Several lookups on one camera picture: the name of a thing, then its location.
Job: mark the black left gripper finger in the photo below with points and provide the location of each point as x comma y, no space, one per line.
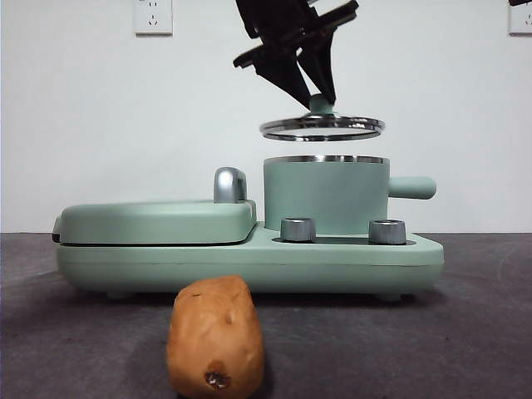
287,77
322,62

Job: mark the glass lid with green knob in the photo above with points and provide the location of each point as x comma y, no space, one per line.
319,104

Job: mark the brown potato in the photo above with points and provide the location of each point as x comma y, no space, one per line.
216,332

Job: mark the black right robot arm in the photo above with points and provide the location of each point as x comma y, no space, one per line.
521,2

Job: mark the silver control knob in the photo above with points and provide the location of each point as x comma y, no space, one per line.
387,232
298,229

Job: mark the green breakfast machine base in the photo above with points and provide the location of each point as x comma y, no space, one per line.
291,266

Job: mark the green griddle cover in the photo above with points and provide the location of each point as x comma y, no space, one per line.
149,222

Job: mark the white wall socket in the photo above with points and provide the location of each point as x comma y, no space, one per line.
153,16
521,21

